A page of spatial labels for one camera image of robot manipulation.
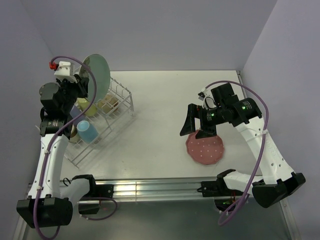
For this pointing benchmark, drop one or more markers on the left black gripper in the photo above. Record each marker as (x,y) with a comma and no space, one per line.
(80,86)

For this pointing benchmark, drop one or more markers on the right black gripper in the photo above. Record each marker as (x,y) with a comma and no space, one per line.
(195,111)

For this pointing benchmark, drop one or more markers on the teal floral plate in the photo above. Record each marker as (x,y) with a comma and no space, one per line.
(101,71)

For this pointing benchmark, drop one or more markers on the yellow green mug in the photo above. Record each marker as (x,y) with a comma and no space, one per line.
(83,104)

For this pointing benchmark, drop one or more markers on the pink polka dot plate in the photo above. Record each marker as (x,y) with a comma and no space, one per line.
(205,151)

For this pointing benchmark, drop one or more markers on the lavender plastic cup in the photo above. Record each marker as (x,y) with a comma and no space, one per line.
(75,111)

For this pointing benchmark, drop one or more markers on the white floral bowl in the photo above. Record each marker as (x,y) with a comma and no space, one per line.
(108,103)

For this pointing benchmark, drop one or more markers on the light blue mug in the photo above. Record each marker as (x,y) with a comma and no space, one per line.
(87,131)

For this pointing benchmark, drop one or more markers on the stainless steel cup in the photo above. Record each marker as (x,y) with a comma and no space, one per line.
(74,136)

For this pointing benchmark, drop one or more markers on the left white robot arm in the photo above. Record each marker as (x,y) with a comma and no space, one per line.
(46,204)

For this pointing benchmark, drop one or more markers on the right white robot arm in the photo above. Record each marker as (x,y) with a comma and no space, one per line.
(277,180)

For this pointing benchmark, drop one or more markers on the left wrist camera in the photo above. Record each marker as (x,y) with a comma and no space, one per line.
(63,70)

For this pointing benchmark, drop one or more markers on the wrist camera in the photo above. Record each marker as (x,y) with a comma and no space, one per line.
(63,70)
(207,100)

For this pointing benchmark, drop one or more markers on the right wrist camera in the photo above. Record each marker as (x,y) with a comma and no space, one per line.
(207,100)

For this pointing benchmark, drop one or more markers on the white wire dish rack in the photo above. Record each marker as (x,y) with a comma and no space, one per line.
(108,126)

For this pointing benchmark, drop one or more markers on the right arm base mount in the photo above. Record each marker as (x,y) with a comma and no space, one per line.
(223,197)

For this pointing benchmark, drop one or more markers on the aluminium frame rail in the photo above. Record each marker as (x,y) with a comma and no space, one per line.
(154,189)

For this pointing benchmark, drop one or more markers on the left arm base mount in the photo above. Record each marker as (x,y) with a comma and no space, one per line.
(91,203)

